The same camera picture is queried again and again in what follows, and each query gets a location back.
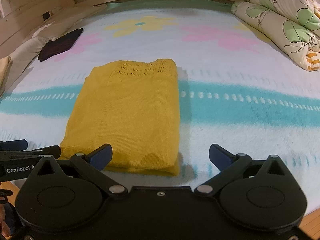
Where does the yellow knitted sweater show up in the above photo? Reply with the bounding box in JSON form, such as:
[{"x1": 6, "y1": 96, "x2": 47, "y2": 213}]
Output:
[{"x1": 60, "y1": 59, "x2": 180, "y2": 176}]

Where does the cream pillow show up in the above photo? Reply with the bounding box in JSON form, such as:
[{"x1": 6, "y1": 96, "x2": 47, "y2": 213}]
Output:
[{"x1": 1, "y1": 5, "x2": 106, "y2": 94}]

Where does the floral green leaf duvet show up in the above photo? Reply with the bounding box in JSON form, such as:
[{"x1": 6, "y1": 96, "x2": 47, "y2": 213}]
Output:
[{"x1": 231, "y1": 0, "x2": 319, "y2": 72}]

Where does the black red striped folded garment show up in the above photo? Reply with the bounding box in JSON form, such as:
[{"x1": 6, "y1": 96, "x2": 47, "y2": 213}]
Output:
[{"x1": 38, "y1": 28, "x2": 84, "y2": 62}]

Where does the floral bed blanket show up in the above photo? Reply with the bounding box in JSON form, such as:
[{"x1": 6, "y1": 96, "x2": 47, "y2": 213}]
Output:
[{"x1": 1, "y1": 0, "x2": 319, "y2": 212}]

